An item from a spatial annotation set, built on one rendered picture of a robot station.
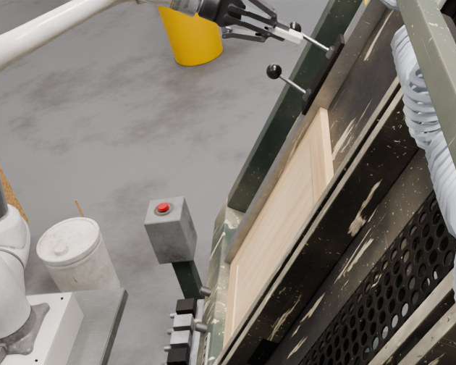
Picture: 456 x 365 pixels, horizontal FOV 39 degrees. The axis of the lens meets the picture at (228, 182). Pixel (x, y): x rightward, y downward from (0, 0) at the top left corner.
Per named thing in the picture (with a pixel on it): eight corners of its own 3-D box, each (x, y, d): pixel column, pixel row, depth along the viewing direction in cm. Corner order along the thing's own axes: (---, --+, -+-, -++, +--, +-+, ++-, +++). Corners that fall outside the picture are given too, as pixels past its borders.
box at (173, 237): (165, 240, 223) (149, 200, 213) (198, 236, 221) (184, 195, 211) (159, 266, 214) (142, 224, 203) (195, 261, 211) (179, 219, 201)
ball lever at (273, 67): (312, 102, 156) (268, 72, 160) (319, 89, 154) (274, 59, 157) (305, 106, 153) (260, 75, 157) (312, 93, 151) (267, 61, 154)
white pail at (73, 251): (76, 271, 338) (41, 201, 311) (130, 266, 331) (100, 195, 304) (56, 318, 313) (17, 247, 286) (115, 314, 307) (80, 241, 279)
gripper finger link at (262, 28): (226, 14, 142) (223, 19, 142) (272, 34, 144) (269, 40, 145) (226, 7, 145) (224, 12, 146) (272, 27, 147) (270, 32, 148)
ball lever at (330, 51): (334, 59, 149) (285, 30, 151) (342, 45, 147) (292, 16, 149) (329, 64, 146) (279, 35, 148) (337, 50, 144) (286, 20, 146)
